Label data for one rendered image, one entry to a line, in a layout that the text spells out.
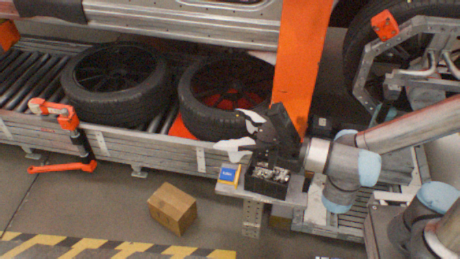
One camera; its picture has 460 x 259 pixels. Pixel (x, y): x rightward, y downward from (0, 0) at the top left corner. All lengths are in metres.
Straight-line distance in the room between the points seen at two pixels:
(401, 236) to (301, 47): 0.70
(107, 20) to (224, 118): 0.87
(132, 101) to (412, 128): 1.61
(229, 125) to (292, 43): 0.74
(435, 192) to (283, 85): 0.67
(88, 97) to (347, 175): 1.68
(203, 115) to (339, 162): 1.25
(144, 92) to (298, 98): 1.00
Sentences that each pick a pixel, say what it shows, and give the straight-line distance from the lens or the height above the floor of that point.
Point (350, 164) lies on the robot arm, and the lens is 0.78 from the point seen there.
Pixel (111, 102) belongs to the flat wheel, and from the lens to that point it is 2.13.
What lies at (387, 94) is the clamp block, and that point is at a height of 0.92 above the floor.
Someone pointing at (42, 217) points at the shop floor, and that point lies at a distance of 2.37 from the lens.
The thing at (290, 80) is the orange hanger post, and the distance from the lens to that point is 1.42.
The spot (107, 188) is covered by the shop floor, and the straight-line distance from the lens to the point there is 2.35.
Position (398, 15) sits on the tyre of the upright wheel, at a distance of 1.70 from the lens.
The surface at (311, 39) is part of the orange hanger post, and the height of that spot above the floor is 1.15.
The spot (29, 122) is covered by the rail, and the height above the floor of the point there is 0.36.
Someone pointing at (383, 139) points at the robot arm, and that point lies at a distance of 0.90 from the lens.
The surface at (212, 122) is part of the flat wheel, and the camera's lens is 1.93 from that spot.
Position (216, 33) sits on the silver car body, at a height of 0.83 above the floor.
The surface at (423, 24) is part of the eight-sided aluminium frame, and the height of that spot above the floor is 1.12.
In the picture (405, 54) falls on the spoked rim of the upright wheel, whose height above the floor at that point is 0.91.
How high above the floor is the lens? 1.82
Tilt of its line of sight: 46 degrees down
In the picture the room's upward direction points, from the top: straight up
